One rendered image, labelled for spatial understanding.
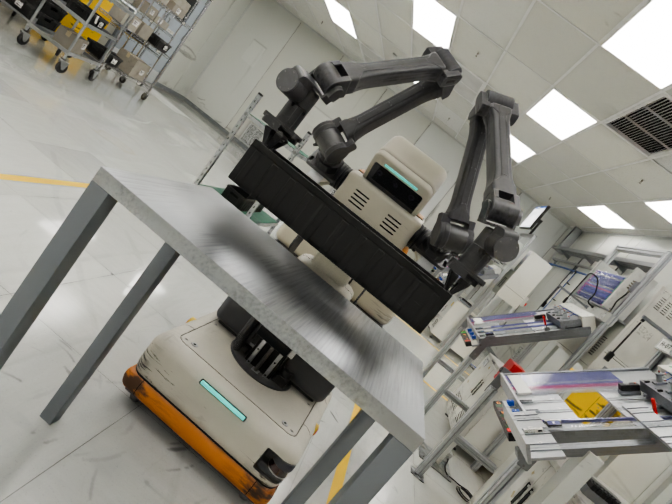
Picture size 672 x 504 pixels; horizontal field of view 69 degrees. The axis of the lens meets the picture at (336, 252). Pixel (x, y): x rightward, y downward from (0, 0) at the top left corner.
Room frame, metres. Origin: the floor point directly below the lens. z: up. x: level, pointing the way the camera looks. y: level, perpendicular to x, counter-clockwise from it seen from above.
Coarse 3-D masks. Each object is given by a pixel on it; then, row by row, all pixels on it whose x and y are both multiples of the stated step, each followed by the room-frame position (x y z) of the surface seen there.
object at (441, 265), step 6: (426, 240) 1.48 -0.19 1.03; (414, 246) 1.50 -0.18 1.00; (420, 246) 1.50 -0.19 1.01; (426, 246) 1.48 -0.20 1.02; (432, 246) 1.47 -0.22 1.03; (420, 252) 1.50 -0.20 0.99; (426, 252) 1.48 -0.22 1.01; (432, 252) 1.47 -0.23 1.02; (438, 252) 1.47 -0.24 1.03; (444, 252) 1.46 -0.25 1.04; (450, 252) 1.48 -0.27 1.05; (426, 258) 1.50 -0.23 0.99; (432, 258) 1.49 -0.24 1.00; (438, 258) 1.48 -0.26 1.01; (444, 258) 1.49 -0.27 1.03; (438, 264) 1.48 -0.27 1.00; (444, 264) 1.51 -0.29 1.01
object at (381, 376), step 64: (128, 192) 0.79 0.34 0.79; (192, 192) 1.06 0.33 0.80; (64, 256) 0.80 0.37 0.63; (192, 256) 0.78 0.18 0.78; (256, 256) 0.97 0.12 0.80; (0, 320) 0.80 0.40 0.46; (128, 320) 1.22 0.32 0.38; (320, 320) 0.89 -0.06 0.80; (64, 384) 1.21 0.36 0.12; (384, 384) 0.82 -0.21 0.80; (384, 448) 0.73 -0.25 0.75
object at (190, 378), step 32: (192, 320) 1.72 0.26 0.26; (160, 352) 1.46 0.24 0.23; (192, 352) 1.49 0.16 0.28; (224, 352) 1.64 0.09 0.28; (128, 384) 1.46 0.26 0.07; (160, 384) 1.45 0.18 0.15; (192, 384) 1.44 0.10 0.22; (224, 384) 1.47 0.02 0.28; (256, 384) 1.60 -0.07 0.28; (288, 384) 1.79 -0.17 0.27; (160, 416) 1.44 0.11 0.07; (192, 416) 1.44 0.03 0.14; (224, 416) 1.43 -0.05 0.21; (256, 416) 1.44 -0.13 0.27; (288, 416) 1.56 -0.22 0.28; (320, 416) 1.76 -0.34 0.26; (192, 448) 1.45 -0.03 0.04; (224, 448) 1.43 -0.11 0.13; (256, 448) 1.41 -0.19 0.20; (288, 448) 1.42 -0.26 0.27; (256, 480) 1.41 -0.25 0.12
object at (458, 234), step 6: (456, 228) 1.38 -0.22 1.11; (462, 228) 1.39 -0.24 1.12; (450, 234) 1.37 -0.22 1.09; (456, 234) 1.37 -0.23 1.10; (462, 234) 1.38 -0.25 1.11; (468, 234) 1.38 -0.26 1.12; (450, 240) 1.37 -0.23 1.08; (456, 240) 1.37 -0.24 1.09; (462, 240) 1.37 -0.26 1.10; (444, 246) 1.38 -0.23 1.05; (450, 246) 1.38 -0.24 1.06; (456, 246) 1.38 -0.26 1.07; (462, 246) 1.38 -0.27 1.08; (456, 252) 1.40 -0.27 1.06
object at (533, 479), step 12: (504, 468) 2.43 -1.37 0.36; (540, 468) 2.18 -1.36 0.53; (552, 468) 2.11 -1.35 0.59; (492, 480) 2.44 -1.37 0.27; (516, 480) 2.27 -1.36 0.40; (528, 480) 2.19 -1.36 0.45; (540, 480) 2.12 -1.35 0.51; (600, 480) 2.44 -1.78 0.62; (480, 492) 2.45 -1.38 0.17; (516, 492) 2.19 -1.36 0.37; (528, 492) 2.12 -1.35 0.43; (612, 492) 2.38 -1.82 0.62
